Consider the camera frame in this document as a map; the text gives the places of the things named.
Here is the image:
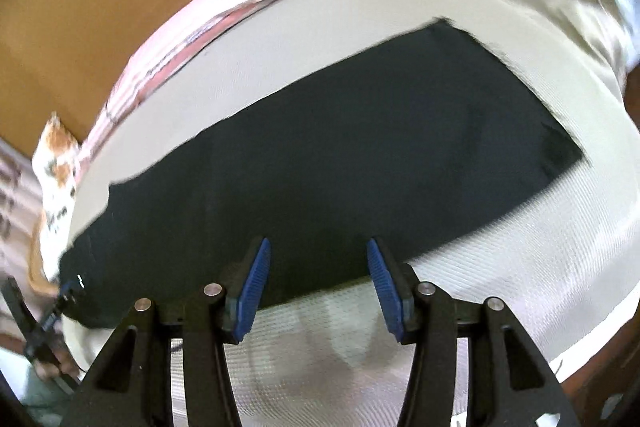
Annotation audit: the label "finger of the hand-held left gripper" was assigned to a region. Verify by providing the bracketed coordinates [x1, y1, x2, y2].
[0, 274, 86, 365]

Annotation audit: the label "patterned beige curtain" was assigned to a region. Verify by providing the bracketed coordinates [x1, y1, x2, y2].
[0, 139, 48, 273]

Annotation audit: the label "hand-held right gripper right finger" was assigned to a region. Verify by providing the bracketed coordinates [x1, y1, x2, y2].
[366, 236, 584, 427]

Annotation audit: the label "wooden bed frame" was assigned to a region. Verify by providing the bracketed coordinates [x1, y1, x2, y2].
[550, 317, 640, 427]

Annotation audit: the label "floral white orange pillow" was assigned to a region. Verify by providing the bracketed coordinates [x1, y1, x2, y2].
[32, 113, 82, 258]

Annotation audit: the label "black pants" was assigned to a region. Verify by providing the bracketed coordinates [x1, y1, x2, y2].
[59, 19, 595, 329]

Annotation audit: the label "person's left hand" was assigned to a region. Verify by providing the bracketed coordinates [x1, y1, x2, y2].
[34, 341, 80, 385]

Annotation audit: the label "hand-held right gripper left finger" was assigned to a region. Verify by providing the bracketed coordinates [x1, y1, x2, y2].
[60, 236, 272, 427]

